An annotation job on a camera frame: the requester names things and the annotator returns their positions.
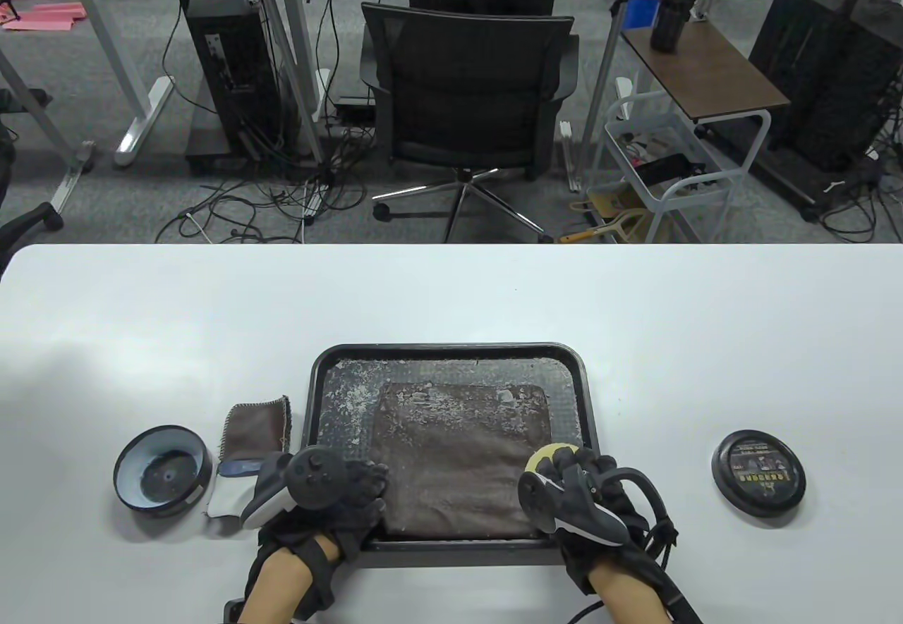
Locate cardboard box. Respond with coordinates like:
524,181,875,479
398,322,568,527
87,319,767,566
586,187,671,244

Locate person's left hand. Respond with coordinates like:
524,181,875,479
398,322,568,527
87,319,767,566
257,458,391,568

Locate wooden handle brush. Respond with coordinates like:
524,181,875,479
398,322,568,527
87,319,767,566
559,212,636,244

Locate person's left forearm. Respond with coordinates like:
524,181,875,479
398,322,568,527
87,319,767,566
240,536,339,624

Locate black plastic tray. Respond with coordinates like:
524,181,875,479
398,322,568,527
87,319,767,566
291,342,606,568

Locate dark desk with white legs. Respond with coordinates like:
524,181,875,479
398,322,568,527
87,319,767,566
0,0,216,168

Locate black round jar lid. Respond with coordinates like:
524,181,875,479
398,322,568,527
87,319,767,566
711,430,806,519

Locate white desk leg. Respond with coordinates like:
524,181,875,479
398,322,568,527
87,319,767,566
0,46,97,214

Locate yellow round sponge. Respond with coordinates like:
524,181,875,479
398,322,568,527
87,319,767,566
526,443,583,477

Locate black leather care cream jar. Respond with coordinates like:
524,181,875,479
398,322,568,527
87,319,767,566
113,427,213,518

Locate black mesh office chair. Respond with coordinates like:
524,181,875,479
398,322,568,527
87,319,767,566
360,2,581,244

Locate white power strip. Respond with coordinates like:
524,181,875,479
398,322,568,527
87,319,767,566
300,183,332,223

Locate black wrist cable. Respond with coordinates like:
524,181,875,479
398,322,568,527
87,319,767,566
568,467,679,624

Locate black water bottle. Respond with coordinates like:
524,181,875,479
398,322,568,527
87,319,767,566
650,0,701,54

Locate flat black device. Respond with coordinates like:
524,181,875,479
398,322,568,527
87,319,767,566
635,154,706,188

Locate black wrist strap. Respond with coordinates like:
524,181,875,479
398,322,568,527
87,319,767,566
646,561,704,624
224,536,336,624

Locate tangled black floor cables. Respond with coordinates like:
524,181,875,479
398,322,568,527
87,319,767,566
155,166,368,244

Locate black cable bundle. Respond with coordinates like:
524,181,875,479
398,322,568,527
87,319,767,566
818,88,903,244

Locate person's right hand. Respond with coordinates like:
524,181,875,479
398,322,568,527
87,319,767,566
535,448,658,595

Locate black equipment case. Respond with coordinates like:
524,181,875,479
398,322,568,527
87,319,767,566
705,0,903,223

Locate brown wooden trolley top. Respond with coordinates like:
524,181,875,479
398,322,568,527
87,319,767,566
621,18,791,124

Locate brown microfibre cloth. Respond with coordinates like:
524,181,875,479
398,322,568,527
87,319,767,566
205,395,292,519

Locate person's right forearm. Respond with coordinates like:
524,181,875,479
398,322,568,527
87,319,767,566
589,559,672,624

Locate black round hand tracker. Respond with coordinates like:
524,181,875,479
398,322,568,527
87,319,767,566
519,469,631,547
240,446,349,530

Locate brown leather bag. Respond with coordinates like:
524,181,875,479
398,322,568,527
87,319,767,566
370,383,552,540

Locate black computer tower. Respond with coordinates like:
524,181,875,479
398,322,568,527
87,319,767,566
185,0,283,173

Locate pink sheets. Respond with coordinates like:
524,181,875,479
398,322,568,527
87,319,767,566
0,4,87,32

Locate white metal trolley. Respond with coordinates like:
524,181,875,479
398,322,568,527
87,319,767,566
586,78,773,244

